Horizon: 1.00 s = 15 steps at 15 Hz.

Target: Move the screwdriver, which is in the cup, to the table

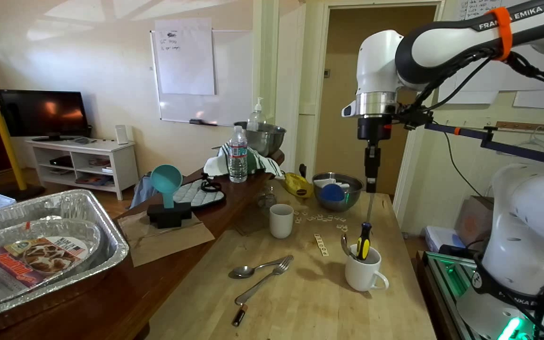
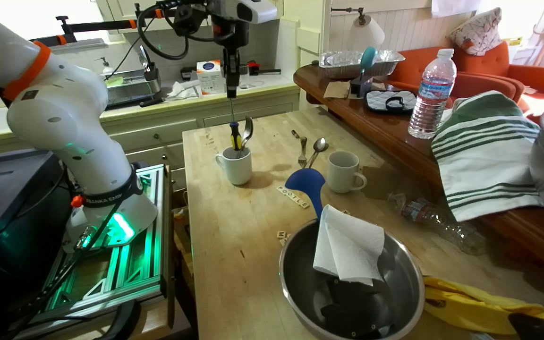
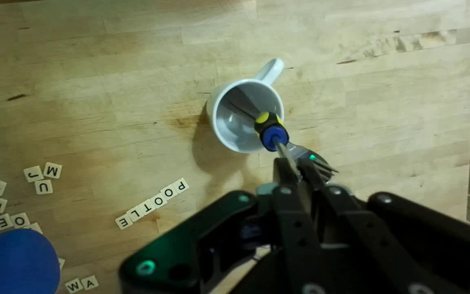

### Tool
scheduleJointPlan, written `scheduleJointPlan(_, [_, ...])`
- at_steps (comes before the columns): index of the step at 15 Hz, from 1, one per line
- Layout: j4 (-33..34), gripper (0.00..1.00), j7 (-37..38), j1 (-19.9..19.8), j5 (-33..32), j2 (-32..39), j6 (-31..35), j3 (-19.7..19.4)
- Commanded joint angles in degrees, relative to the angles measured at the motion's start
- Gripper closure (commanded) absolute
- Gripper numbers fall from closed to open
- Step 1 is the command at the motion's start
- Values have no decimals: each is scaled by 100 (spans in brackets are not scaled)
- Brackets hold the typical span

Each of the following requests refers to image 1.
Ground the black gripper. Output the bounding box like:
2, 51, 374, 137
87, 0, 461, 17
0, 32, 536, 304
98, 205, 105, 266
355, 115, 394, 194

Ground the black yellow handled screwdriver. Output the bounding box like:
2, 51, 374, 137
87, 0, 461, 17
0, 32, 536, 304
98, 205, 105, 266
355, 190, 377, 262

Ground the green lit robot base platform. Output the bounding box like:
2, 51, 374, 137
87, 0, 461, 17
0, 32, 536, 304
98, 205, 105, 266
421, 249, 544, 340

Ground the steel mixing bowl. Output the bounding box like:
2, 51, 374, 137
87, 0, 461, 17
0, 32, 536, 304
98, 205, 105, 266
311, 171, 364, 215

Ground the blue ladle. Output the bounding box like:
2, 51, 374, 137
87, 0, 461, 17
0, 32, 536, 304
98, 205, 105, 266
317, 181, 347, 205

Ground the white folded napkin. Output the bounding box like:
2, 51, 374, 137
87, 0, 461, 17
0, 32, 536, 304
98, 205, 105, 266
313, 173, 343, 190

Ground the metal spoon in mug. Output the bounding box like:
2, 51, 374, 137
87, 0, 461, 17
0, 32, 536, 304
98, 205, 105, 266
338, 230, 357, 258

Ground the small wooden domino piece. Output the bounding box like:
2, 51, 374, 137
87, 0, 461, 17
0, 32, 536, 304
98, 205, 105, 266
311, 232, 330, 258

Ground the white mug holding tools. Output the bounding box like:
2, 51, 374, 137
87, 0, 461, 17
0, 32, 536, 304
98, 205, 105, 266
343, 243, 391, 296

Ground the empty white mug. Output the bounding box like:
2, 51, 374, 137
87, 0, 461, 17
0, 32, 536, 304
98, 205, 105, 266
268, 202, 296, 241

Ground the crushed clear plastic bottle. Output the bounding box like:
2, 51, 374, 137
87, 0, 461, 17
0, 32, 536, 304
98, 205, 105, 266
255, 181, 281, 213

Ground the large steel pot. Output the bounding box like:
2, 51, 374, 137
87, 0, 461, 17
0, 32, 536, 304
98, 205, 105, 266
236, 120, 289, 158

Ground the green white striped towel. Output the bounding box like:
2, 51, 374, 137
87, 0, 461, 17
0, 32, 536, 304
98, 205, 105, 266
202, 141, 285, 181

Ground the clear pump soap bottle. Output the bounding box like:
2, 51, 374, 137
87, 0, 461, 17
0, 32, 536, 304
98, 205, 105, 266
247, 96, 266, 134

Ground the clear plastic water bottle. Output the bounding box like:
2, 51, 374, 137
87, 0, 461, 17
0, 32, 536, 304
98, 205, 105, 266
226, 124, 251, 185

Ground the metal fork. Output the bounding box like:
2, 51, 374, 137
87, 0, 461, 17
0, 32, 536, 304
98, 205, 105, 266
230, 253, 296, 328

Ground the teal plastic scoop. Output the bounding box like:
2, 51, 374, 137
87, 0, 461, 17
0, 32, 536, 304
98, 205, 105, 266
149, 162, 185, 209

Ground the small black box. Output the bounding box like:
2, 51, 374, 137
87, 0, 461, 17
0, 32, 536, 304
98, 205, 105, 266
145, 202, 194, 230

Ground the brown cardboard piece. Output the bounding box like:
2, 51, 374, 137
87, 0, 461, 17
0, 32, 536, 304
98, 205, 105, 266
115, 209, 217, 268

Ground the white paper sheet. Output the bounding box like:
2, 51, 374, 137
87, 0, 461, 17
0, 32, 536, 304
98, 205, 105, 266
151, 17, 217, 98

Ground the small white device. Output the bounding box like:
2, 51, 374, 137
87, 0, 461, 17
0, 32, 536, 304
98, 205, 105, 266
113, 122, 138, 145

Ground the aluminium foil tray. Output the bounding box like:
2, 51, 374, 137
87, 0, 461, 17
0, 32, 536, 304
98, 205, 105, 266
0, 187, 132, 326

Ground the dark brown wooden table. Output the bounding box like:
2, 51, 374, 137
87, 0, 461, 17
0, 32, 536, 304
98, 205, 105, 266
0, 149, 287, 340

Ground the white television stand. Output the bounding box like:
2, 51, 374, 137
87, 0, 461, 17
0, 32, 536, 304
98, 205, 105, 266
28, 137, 141, 202

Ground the black flat television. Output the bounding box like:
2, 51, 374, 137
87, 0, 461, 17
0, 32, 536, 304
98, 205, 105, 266
0, 88, 92, 141

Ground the packaged food tray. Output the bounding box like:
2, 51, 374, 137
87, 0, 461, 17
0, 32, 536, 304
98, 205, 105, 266
0, 232, 96, 289

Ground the yellow pole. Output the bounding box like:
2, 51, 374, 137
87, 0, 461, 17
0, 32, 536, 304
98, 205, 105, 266
0, 105, 28, 194

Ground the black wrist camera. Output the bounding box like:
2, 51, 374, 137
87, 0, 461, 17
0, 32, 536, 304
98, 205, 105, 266
394, 103, 436, 130

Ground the black camera clamp bar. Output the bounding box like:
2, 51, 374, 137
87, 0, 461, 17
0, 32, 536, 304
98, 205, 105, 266
421, 119, 544, 170

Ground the white wall whiteboard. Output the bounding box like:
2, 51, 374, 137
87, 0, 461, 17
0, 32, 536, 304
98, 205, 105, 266
147, 26, 258, 126

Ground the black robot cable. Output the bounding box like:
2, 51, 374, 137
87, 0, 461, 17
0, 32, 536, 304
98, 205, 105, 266
410, 49, 544, 113

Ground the white wall poster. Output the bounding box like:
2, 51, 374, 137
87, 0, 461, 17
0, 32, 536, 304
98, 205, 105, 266
436, 0, 544, 113

